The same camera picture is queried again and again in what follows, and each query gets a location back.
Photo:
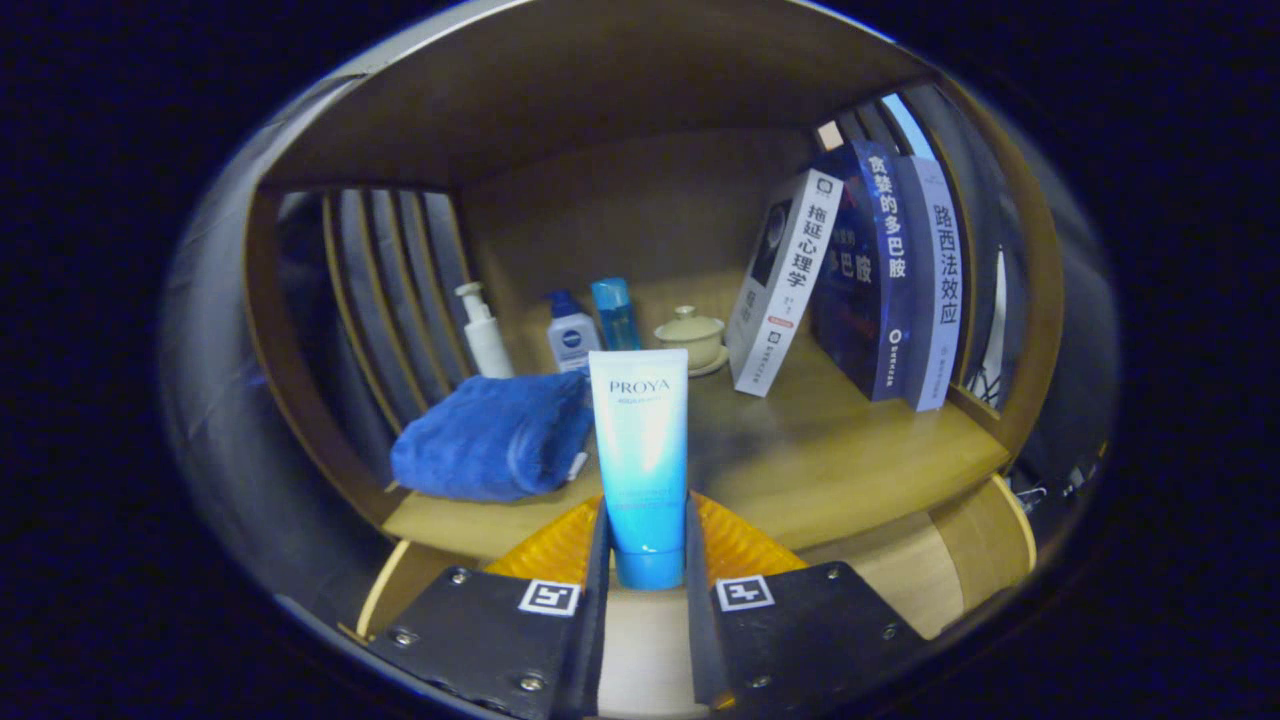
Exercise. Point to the wooden countertop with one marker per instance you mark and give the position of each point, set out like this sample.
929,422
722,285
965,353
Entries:
820,450

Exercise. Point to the beige lidded teacup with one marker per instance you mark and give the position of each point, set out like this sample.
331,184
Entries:
692,338

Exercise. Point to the clear blue bottle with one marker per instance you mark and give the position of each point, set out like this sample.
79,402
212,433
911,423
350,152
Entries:
615,315

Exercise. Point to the blue rolled towel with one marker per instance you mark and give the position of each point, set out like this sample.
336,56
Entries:
490,435

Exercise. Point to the dark blue book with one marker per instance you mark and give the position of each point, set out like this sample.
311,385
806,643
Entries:
870,280

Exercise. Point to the blue cosmetic tube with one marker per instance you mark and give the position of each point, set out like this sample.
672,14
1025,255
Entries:
640,460

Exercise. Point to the white book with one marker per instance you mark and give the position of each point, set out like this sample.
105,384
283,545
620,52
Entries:
785,280

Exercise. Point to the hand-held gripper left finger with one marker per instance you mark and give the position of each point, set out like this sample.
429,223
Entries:
595,650

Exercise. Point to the white bottle with blue cap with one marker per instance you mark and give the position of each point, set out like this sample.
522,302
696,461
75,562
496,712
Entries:
572,335

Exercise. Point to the lavender book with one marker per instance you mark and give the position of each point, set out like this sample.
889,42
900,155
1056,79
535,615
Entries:
935,280

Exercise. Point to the wooden cabinet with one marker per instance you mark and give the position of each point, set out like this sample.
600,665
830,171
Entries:
600,80

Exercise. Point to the white pump bottle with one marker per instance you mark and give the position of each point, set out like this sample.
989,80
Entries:
485,335

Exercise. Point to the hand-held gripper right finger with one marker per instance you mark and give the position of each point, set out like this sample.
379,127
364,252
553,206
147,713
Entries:
700,650

